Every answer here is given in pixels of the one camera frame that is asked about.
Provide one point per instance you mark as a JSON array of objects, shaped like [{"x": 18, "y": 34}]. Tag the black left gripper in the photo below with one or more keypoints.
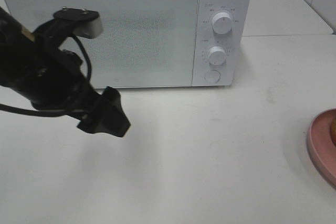
[{"x": 51, "y": 80}]

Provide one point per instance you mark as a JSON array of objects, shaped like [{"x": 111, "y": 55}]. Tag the white round door button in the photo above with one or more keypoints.
[{"x": 212, "y": 76}]

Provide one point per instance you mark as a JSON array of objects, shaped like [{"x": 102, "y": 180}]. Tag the white timer knob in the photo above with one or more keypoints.
[{"x": 216, "y": 55}]

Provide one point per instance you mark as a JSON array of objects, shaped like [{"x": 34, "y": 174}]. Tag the pink round plate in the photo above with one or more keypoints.
[{"x": 320, "y": 147}]

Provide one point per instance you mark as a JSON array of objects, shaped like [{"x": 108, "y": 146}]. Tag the toy hamburger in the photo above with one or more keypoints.
[{"x": 333, "y": 131}]

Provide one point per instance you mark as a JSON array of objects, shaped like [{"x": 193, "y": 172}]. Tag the white microwave door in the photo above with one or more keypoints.
[{"x": 145, "y": 43}]

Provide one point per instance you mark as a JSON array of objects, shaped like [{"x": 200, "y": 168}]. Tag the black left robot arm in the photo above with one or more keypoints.
[{"x": 10, "y": 30}]

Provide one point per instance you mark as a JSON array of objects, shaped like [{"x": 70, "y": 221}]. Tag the white upper power knob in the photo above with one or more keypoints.
[{"x": 222, "y": 22}]

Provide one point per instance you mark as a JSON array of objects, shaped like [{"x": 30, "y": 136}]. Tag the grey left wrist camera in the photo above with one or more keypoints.
[{"x": 67, "y": 22}]

